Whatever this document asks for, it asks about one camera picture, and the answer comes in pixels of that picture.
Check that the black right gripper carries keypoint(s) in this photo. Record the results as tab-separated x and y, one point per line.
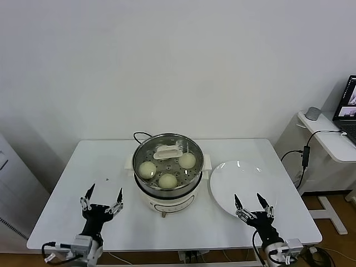
264	225

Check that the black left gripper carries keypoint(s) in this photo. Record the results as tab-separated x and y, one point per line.
93	219

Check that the white steamed baozi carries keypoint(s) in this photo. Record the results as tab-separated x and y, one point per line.
147	170
187	161
167	181

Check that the glass pot lid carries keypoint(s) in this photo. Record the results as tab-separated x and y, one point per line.
167	152

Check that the stainless steel steamer basket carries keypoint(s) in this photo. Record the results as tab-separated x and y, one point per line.
167	189

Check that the white round plate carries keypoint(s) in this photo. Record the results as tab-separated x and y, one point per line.
222	189

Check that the cream electric cooker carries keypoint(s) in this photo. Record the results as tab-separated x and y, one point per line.
167	204

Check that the white grey cabinet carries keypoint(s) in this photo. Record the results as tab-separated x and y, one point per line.
16	180

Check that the white side desk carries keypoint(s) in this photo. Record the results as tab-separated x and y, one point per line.
328	139

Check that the black laptop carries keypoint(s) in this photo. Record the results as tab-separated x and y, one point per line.
347	125

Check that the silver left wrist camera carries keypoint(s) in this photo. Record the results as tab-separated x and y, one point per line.
82	243

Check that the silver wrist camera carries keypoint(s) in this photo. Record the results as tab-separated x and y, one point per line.
82	243
293	246

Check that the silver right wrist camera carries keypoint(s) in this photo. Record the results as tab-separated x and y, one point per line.
293	246

